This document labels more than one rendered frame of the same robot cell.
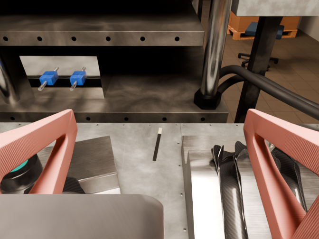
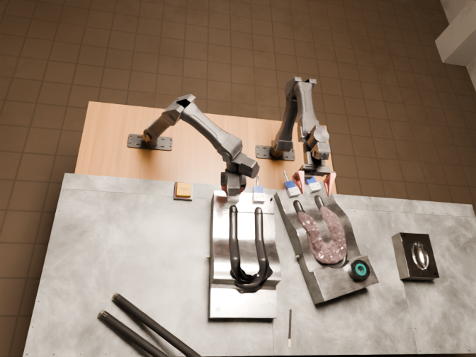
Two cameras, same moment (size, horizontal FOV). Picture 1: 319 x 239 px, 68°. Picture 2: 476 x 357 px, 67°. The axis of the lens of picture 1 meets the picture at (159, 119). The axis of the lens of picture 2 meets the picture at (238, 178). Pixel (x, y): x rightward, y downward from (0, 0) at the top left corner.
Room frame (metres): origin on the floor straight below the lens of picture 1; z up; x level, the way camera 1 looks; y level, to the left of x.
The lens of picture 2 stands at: (0.59, -0.51, 2.26)
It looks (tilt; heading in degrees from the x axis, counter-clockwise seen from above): 62 degrees down; 157
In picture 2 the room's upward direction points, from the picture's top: 25 degrees clockwise
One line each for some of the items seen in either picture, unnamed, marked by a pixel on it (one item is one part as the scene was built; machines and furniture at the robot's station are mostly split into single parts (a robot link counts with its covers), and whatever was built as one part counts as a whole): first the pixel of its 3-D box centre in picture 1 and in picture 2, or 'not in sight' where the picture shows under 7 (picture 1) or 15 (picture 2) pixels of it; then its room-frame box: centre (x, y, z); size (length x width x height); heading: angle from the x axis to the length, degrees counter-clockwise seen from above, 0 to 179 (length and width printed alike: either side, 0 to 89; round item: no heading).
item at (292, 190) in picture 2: not in sight; (288, 183); (-0.10, 0.04, 0.86); 0.13 x 0.05 x 0.05; 16
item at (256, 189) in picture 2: not in sight; (258, 189); (-0.05, -0.12, 0.89); 0.13 x 0.05 x 0.05; 179
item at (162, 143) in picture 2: not in sight; (150, 138); (-0.29, -0.60, 0.84); 0.20 x 0.07 x 0.08; 90
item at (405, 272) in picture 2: not in sight; (414, 256); (0.22, 0.62, 0.84); 0.20 x 0.15 x 0.07; 179
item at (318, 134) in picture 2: not in sight; (314, 136); (-0.11, 0.00, 1.24); 0.12 x 0.09 x 0.12; 0
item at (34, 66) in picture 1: (82, 52); not in sight; (1.03, 0.35, 0.87); 0.50 x 0.27 x 0.17; 179
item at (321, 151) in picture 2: not in sight; (318, 157); (-0.01, 0.00, 1.25); 0.07 x 0.06 x 0.11; 90
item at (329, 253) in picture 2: not in sight; (325, 233); (0.14, 0.16, 0.90); 0.26 x 0.18 x 0.08; 16
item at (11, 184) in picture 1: (17, 168); (358, 270); (0.30, 0.27, 0.93); 0.08 x 0.08 x 0.04
